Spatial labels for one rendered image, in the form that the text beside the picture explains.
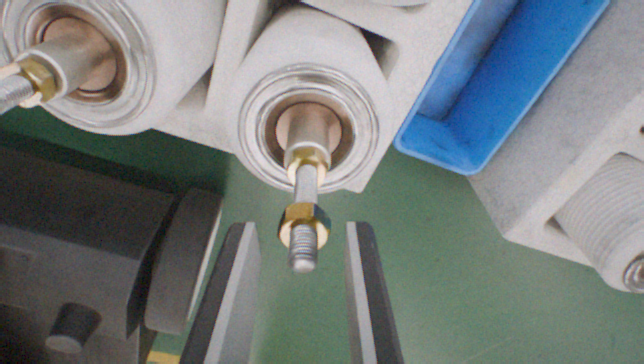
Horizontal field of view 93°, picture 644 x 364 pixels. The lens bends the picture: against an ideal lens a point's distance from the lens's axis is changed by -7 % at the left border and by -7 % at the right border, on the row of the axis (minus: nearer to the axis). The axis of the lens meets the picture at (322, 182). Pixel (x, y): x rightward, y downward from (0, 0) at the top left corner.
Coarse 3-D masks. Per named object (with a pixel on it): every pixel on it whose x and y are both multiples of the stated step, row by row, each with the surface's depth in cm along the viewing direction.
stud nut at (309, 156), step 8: (296, 152) 15; (304, 152) 15; (312, 152) 15; (296, 160) 14; (304, 160) 14; (312, 160) 14; (320, 160) 15; (288, 168) 15; (296, 168) 15; (320, 168) 15; (328, 168) 15; (288, 176) 15; (320, 176) 15; (320, 184) 15
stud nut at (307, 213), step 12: (300, 204) 12; (312, 204) 12; (288, 216) 11; (300, 216) 11; (312, 216) 11; (324, 216) 12; (288, 228) 11; (324, 228) 11; (288, 240) 12; (324, 240) 12
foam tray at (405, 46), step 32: (256, 0) 20; (288, 0) 30; (320, 0) 20; (352, 0) 20; (448, 0) 20; (224, 32) 21; (256, 32) 26; (384, 32) 21; (416, 32) 21; (448, 32) 21; (0, 64) 22; (224, 64) 23; (384, 64) 25; (416, 64) 23; (192, 96) 26; (224, 96) 24; (416, 96) 24; (160, 128) 25; (192, 128) 25; (224, 128) 26
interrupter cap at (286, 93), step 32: (320, 64) 16; (256, 96) 16; (288, 96) 16; (320, 96) 16; (352, 96) 16; (256, 128) 17; (288, 128) 18; (352, 128) 17; (256, 160) 19; (352, 160) 19
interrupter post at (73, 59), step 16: (32, 48) 12; (48, 48) 13; (64, 48) 13; (80, 48) 14; (96, 48) 15; (48, 64) 13; (64, 64) 13; (80, 64) 14; (96, 64) 15; (64, 80) 13; (80, 80) 14
